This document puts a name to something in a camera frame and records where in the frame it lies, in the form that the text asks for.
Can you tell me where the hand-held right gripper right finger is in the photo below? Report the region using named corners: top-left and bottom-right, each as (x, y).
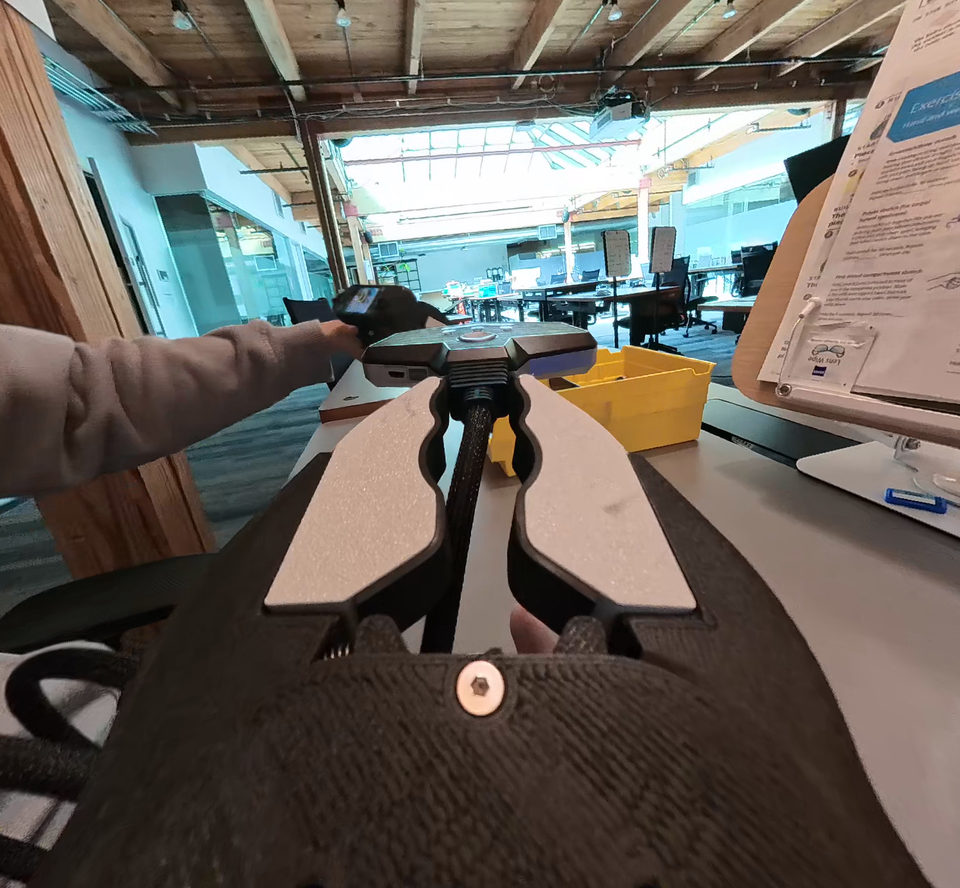
top-left (507, 374), bottom-right (700, 635)

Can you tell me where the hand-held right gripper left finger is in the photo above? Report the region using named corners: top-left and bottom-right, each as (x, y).
top-left (262, 375), bottom-right (453, 626)

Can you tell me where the silver usb hub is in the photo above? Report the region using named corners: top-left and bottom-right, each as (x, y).
top-left (362, 324), bottom-right (599, 386)

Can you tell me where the black hub cable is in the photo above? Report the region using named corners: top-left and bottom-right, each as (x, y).
top-left (420, 366), bottom-right (520, 655)

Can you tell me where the person's left forearm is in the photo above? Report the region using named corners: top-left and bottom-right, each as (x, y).
top-left (0, 319), bottom-right (337, 500)

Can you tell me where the person's right hand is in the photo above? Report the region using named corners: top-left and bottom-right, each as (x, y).
top-left (510, 606), bottom-right (561, 655)

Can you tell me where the yellow plastic bin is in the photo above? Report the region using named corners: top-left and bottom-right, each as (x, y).
top-left (487, 345), bottom-right (716, 478)

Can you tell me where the black mesh office chair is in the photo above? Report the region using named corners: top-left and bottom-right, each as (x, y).
top-left (645, 256), bottom-right (719, 355)

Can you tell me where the white board stand base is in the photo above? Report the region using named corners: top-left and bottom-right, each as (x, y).
top-left (796, 434), bottom-right (960, 538)

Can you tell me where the lens wipe packet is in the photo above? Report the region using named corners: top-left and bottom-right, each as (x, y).
top-left (793, 324), bottom-right (877, 392)

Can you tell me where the ceiling projector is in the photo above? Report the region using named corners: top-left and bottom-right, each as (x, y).
top-left (588, 88), bottom-right (652, 143)

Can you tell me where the small blue clip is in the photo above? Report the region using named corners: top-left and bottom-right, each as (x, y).
top-left (884, 486), bottom-right (948, 514)

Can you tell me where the wooden pillar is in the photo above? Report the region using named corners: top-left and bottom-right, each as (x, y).
top-left (0, 0), bottom-right (219, 581)

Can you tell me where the black monitor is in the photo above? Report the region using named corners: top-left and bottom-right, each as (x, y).
top-left (783, 133), bottom-right (853, 206)

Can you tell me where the wooden instruction board with papers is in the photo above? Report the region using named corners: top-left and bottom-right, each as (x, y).
top-left (731, 0), bottom-right (960, 446)

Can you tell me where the thick black braided cable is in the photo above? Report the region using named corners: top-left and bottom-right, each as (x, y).
top-left (0, 646), bottom-right (140, 888)

